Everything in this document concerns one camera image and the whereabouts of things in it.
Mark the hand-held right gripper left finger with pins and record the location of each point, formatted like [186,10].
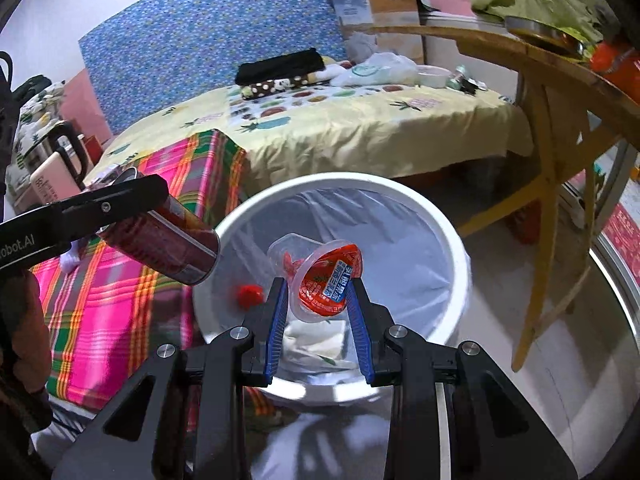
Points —
[278,330]

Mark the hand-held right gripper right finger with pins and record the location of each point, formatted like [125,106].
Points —
[361,345]

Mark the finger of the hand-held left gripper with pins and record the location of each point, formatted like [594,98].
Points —
[115,207]

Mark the red drink can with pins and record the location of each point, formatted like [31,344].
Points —
[170,245]

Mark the clear jelly cup red lid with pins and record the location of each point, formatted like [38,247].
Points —
[325,280]

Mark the white trash bin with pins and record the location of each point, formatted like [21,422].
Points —
[350,181]

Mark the person's left hand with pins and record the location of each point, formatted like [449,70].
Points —
[30,340]

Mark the white crumpled paper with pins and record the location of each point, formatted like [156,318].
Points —
[315,345]

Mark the red crumpled wrapper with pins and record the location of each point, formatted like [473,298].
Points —
[249,296]

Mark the translucent bin liner bag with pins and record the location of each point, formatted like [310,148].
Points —
[415,260]

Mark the pink plaid tablecloth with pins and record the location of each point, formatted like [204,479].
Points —
[125,310]

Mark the brown polka dot pillow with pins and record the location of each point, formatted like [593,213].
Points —
[275,87]

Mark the blue patterned headboard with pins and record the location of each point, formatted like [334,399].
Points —
[200,25]

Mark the black folded cloth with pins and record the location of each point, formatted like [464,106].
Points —
[280,66]

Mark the white bowl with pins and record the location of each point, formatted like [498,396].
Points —
[432,77]

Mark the white plastic bag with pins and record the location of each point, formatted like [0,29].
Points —
[380,67]

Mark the small bottle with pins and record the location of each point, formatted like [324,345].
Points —
[456,77]

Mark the wooden table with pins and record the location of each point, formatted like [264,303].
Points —
[550,80]

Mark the cardboard box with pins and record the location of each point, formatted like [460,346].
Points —
[390,7]

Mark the metal plate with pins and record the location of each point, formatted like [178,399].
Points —
[545,35]

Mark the orange object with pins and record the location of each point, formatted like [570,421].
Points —
[615,65]

